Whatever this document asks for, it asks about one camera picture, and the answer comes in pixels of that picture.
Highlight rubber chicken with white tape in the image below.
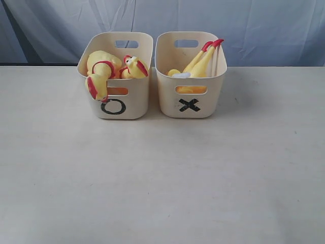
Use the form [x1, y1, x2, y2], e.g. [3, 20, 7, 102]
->
[167, 69, 190, 78]

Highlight large rubber chicken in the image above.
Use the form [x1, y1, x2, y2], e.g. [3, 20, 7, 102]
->
[119, 55, 149, 79]

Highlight cream bin marked circle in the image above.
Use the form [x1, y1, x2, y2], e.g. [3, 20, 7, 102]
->
[77, 32, 153, 119]

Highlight cream bin marked cross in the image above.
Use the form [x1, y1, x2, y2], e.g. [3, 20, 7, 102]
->
[155, 31, 228, 118]

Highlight blue-grey backdrop curtain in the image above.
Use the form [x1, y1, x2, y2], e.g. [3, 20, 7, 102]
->
[1, 0, 324, 66]

